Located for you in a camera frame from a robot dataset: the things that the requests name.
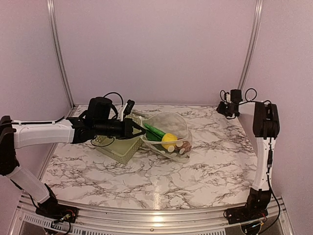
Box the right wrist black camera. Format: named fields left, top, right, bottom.
left=230, top=89, right=243, bottom=104

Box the right aluminium frame post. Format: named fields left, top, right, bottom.
left=238, top=0, right=264, bottom=90

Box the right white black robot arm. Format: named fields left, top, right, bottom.
left=217, top=101, right=280, bottom=224

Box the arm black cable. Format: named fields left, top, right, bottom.
left=219, top=88, right=281, bottom=231
left=14, top=92, right=124, bottom=125

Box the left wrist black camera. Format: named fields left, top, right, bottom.
left=85, top=96, right=118, bottom=122

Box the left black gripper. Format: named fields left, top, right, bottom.
left=94, top=117, right=146, bottom=140

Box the clear zip top bag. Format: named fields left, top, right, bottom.
left=140, top=112, right=193, bottom=164

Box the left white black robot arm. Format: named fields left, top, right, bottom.
left=0, top=116, right=146, bottom=219

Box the wrist black camera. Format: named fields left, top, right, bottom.
left=85, top=96, right=118, bottom=122
left=230, top=89, right=243, bottom=104

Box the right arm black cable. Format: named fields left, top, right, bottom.
left=219, top=88, right=281, bottom=231

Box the brown red potato toy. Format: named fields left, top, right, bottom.
left=179, top=141, right=192, bottom=152

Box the pale green perforated basket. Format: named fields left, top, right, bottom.
left=91, top=111, right=147, bottom=165

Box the front aluminium rail base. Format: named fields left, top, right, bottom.
left=9, top=193, right=294, bottom=235

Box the yellow lemon toy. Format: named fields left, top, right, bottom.
left=161, top=133, right=178, bottom=150

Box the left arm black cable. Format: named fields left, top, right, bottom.
left=14, top=92, right=124, bottom=125

